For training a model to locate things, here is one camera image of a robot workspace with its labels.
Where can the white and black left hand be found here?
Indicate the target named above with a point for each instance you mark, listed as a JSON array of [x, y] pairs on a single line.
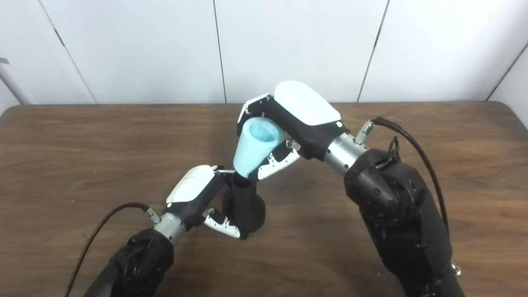
[[189, 185]]

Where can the white and black right hand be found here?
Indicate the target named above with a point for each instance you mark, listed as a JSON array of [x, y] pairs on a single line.
[[305, 105]]

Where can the black flared nozzle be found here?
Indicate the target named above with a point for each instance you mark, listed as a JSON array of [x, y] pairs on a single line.
[[247, 210]]

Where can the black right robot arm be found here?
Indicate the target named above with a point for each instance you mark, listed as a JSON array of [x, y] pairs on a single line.
[[396, 206]]

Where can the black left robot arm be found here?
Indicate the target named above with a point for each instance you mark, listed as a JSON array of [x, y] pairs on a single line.
[[140, 260]]

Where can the white wall corner trim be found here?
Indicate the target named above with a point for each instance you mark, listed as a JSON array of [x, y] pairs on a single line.
[[14, 86]]

